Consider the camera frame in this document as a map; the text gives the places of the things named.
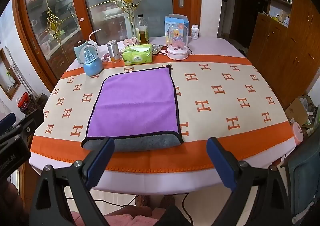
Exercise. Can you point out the cardboard box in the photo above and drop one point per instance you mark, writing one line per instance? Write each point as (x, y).
(298, 111)

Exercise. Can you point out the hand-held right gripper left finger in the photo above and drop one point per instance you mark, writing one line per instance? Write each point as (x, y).
(100, 163)

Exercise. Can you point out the pink glass dome ornament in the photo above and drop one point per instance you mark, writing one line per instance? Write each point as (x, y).
(177, 42)

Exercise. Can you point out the blue snow globe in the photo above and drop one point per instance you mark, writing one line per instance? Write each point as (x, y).
(90, 61)

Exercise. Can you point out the orange patterned blanket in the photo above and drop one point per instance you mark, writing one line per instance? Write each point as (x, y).
(162, 108)

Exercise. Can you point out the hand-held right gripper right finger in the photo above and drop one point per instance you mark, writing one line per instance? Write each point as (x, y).
(220, 163)

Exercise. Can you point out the teal chair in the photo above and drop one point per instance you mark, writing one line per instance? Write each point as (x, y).
(303, 173)

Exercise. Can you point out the glass sliding door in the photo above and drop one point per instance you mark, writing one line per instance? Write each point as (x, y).
(105, 8)

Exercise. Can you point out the wooden cabinet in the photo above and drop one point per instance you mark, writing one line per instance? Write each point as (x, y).
(285, 41)

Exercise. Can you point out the red pot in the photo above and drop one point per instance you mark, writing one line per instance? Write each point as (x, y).
(24, 102)

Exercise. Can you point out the purple towel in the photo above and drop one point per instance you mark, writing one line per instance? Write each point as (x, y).
(136, 106)

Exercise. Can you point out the silver metal can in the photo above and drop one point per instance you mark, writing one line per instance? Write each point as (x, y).
(113, 51)

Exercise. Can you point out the green tissue pack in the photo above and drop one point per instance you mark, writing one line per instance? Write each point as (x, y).
(137, 55)

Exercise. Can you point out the pink cushion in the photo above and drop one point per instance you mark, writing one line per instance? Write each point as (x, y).
(120, 218)

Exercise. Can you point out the blue carton box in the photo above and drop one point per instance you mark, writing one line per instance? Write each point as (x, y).
(176, 26)

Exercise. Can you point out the silver blister pack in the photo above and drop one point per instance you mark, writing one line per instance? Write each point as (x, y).
(158, 48)

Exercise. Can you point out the glass oil bottle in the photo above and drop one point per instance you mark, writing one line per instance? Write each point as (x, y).
(142, 30)

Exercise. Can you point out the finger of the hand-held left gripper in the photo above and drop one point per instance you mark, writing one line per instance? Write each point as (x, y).
(7, 120)
(30, 123)

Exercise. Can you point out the pink round container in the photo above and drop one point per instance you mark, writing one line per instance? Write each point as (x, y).
(297, 133)

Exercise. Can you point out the teal humidifier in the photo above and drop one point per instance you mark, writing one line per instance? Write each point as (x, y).
(80, 50)

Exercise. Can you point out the white pill bottle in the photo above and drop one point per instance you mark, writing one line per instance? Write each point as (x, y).
(194, 31)

